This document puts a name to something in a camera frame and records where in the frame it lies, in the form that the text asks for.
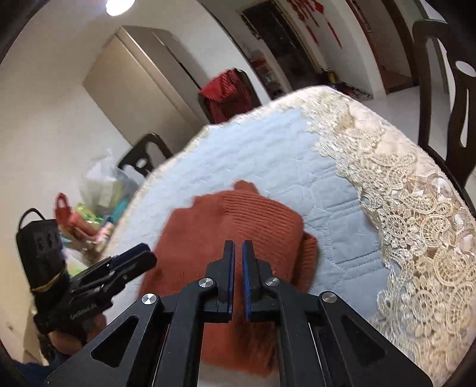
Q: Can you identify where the quilted tablecloth with lace edge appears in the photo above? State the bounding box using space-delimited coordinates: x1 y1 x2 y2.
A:
100 85 476 387

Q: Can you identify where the red knot wall decoration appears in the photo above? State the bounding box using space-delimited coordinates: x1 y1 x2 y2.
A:
290 0 321 44
314 0 343 50

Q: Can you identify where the dark wooden chair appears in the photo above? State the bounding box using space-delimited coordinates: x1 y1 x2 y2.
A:
412 18 476 221
117 133 174 176
198 69 263 124

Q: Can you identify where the round ceiling light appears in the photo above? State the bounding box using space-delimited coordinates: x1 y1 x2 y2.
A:
104 0 137 16

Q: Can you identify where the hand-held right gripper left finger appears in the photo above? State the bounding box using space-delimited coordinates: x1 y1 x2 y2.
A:
43 240 236 387

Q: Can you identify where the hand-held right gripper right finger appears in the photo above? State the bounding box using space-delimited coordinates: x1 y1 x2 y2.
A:
242 240 434 387

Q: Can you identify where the clear plastic bag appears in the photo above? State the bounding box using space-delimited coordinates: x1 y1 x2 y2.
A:
79 149 139 217

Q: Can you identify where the beige tall cabinet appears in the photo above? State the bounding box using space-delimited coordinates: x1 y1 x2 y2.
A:
82 25 213 157

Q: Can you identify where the rust knitted sweater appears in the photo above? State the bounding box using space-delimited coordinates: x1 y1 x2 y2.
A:
139 180 320 378

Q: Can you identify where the green packet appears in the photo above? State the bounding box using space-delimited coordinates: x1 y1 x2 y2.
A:
72 203 105 228

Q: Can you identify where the black cable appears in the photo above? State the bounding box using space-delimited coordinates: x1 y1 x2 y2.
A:
18 207 45 230

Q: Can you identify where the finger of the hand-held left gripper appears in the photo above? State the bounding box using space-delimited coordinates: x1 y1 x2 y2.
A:
112 253 157 294
106 243 151 269

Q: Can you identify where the red checked garment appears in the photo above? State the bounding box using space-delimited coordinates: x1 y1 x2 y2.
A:
198 70 246 123

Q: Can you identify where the dark glass door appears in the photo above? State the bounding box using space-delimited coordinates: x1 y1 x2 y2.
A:
240 3 325 102

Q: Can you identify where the red small bag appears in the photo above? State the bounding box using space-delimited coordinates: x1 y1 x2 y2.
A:
55 193 76 224

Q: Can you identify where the brown wooden door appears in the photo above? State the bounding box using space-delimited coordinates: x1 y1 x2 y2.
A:
345 0 414 94

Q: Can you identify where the teal plastic item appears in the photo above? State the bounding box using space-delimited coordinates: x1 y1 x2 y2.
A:
111 197 130 224

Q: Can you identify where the person's left hand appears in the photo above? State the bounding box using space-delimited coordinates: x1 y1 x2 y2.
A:
48 313 109 358

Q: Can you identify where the person's left forearm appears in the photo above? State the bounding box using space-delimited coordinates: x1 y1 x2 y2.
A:
11 350 75 387

